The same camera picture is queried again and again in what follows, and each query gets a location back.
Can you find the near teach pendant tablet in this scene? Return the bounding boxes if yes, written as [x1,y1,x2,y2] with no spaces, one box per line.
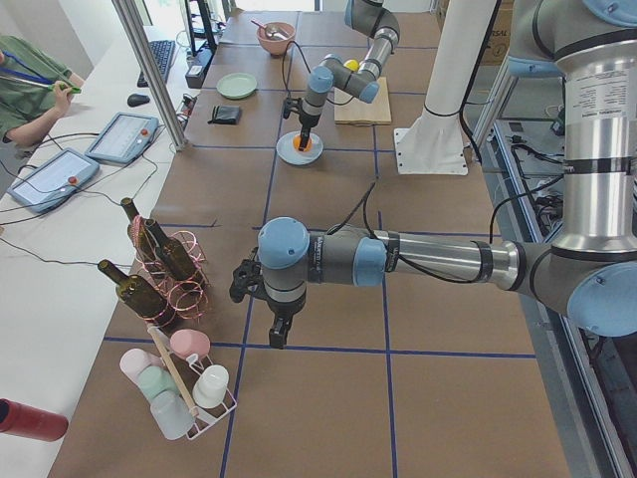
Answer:
[8,148,100,213]

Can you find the black computer mouse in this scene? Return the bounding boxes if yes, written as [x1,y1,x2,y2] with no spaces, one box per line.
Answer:
[126,94,150,108]

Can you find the orange fruit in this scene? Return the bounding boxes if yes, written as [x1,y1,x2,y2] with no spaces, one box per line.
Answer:
[293,134,313,152]

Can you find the cardboard box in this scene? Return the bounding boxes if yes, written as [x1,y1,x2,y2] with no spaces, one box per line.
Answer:
[481,0,514,66]

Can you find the dark wine bottle upper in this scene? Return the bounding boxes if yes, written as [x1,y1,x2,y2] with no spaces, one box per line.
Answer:
[98,259,176,327]

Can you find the red bottle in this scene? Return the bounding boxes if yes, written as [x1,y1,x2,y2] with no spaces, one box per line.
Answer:
[1,398,69,442]

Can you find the metal scoop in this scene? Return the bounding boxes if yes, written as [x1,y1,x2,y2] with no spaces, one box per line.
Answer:
[251,19,291,40]

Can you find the upper yellow lemon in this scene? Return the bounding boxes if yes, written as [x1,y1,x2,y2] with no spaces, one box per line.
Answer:
[343,59,359,72]

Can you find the mint green cup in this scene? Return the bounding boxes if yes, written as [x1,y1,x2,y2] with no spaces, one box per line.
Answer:
[136,365,179,402]

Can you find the person in green shirt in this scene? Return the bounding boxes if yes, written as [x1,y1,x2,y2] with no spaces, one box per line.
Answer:
[1,35,84,148]

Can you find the wooden stick handle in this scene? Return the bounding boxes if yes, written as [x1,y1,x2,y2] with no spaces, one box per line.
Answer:
[147,326,199,417]

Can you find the dark wine bottle lower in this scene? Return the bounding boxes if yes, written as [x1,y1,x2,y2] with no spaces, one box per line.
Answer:
[144,218,205,290]

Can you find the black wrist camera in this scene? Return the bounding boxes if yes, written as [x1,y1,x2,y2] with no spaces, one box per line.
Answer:
[229,259,267,304]
[282,98,303,120]

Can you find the translucent grey cup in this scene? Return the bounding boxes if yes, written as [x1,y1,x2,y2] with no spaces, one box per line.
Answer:
[150,390,195,440]

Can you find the light blue plate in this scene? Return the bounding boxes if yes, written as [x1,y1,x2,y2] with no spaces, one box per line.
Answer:
[276,131,323,165]

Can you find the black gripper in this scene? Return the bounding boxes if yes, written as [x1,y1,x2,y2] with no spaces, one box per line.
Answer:
[267,293,307,349]
[299,107,321,149]

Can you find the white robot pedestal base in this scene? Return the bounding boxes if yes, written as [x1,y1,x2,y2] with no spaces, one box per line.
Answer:
[394,0,499,175]

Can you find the dark wine bottle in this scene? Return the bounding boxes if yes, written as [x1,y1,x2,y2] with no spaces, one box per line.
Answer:
[98,259,176,327]
[120,197,161,274]
[144,218,205,290]

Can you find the white cup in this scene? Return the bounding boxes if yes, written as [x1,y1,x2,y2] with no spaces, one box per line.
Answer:
[192,364,229,408]

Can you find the copper wire bottle rack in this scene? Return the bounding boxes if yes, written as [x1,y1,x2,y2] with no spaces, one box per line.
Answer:
[127,213,209,323]

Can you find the far teach pendant tablet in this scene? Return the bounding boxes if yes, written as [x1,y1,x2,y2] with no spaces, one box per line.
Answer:
[86,113,159,165]

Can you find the pink cup top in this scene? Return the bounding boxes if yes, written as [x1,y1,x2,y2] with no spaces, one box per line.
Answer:
[170,329,211,359]

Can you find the aluminium frame post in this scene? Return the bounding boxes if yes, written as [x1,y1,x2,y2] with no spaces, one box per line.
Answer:
[111,0,187,151]

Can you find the wooden cutting board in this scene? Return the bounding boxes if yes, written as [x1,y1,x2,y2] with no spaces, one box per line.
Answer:
[334,77,392,125]

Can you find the white wire cup rack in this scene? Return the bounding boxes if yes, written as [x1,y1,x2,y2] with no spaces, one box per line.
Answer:
[147,327,237,440]

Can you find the black keyboard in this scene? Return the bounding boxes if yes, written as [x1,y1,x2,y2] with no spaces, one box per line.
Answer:
[148,40,176,83]

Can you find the pale pink cup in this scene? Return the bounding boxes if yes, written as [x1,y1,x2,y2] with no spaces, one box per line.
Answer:
[119,349,164,384]

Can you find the light green plate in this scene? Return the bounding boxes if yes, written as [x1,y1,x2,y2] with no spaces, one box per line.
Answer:
[216,73,258,100]

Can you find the grey folded cloth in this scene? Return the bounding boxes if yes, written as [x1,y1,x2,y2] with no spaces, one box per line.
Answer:
[207,105,242,125]

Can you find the teach pendant tablet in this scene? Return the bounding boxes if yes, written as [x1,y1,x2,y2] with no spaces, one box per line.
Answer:
[8,148,100,213]
[86,113,159,165]

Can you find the pink bowl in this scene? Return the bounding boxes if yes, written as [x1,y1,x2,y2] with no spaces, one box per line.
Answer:
[257,22,296,57]

